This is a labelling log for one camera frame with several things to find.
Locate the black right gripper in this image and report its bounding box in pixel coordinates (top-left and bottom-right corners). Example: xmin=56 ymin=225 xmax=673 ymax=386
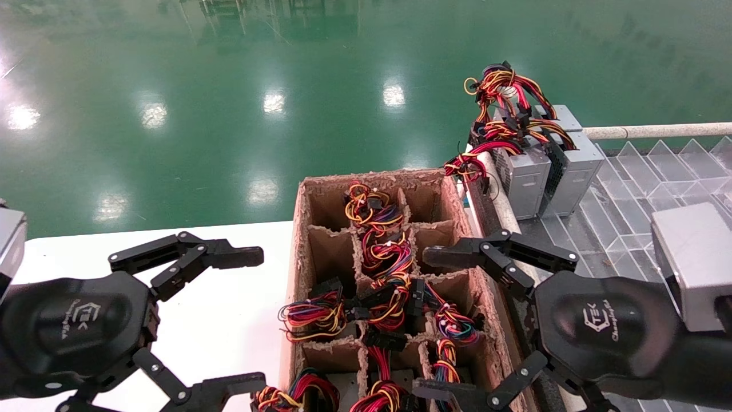
xmin=423 ymin=229 xmax=688 ymax=382

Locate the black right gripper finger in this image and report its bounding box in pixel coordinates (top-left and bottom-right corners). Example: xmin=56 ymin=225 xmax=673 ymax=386
xmin=412 ymin=351 xmax=622 ymax=412

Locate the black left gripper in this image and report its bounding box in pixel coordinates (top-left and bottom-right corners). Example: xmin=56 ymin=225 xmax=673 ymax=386
xmin=0 ymin=231 xmax=267 ymax=412

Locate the grey power supply with cables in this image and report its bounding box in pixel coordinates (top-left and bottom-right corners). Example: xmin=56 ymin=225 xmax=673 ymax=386
xmin=279 ymin=278 xmax=367 ymax=343
xmin=445 ymin=123 xmax=553 ymax=221
xmin=464 ymin=61 xmax=606 ymax=219

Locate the conveyor belt with clear dividers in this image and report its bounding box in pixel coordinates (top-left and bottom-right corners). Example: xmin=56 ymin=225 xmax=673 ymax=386
xmin=466 ymin=137 xmax=732 ymax=412

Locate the brown cardboard divider box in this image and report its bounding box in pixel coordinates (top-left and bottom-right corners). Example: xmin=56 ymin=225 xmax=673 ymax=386
xmin=279 ymin=169 xmax=530 ymax=412

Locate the power supply with coloured cables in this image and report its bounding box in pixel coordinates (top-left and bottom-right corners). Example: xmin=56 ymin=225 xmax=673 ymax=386
xmin=432 ymin=339 xmax=478 ymax=385
xmin=349 ymin=331 xmax=421 ymax=412
xmin=423 ymin=283 xmax=484 ymax=346
xmin=343 ymin=181 xmax=405 ymax=228
xmin=360 ymin=224 xmax=415 ymax=276
xmin=357 ymin=274 xmax=427 ymax=334
xmin=252 ymin=368 xmax=341 ymax=412

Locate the short white conveyor rail pipe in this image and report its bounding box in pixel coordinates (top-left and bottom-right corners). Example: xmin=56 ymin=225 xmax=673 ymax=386
xmin=583 ymin=122 xmax=732 ymax=141

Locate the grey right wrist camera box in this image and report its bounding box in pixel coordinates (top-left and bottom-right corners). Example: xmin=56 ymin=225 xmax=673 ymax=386
xmin=651 ymin=202 xmax=732 ymax=334

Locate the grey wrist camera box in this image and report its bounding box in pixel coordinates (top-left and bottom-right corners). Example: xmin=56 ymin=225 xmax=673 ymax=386
xmin=651 ymin=202 xmax=732 ymax=334
xmin=0 ymin=205 xmax=27 ymax=299

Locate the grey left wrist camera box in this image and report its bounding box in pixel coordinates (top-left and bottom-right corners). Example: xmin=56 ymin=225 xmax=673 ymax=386
xmin=0 ymin=205 xmax=27 ymax=299

